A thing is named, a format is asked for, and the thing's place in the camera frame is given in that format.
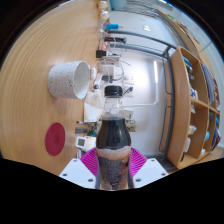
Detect long wooden wall shelf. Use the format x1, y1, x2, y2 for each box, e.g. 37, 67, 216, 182
156, 8, 214, 61

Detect small blue bottle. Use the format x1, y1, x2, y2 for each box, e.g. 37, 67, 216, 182
103, 23, 124, 31

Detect small white desk thermometer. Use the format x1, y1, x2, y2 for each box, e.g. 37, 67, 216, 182
75, 135, 88, 150

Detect white crumpled paper bag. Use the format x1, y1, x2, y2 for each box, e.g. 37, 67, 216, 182
83, 91, 106, 124

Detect grey metal desk frame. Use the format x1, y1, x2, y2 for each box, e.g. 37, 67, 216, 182
106, 29, 178, 158

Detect teal pillow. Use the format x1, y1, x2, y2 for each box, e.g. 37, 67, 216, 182
109, 0, 128, 10

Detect small black jar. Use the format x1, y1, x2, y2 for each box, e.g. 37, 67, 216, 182
95, 49, 108, 59

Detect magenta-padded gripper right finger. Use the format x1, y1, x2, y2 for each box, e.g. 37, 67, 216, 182
126, 146, 169, 190

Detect small white round object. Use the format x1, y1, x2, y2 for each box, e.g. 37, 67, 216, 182
99, 9, 111, 20
97, 0, 109, 10

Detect white charger block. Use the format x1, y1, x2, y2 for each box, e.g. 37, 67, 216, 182
101, 64, 116, 77

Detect flat round red coaster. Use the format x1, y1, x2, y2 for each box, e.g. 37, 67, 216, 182
44, 122, 67, 157

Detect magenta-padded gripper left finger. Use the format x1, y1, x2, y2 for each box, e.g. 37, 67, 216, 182
58, 147, 101, 190

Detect wooden wall shelf unit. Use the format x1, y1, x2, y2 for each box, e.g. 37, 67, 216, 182
159, 44, 223, 170

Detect dark drink bottle black cap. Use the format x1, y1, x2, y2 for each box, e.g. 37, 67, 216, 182
95, 85, 132, 192

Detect white speckled cup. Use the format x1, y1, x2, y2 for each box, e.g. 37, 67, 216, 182
47, 60, 92, 100

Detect tall black cylinder device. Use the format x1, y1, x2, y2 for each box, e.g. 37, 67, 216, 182
103, 36, 128, 44

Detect small white oval case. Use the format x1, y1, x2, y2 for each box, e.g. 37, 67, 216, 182
90, 67, 98, 81

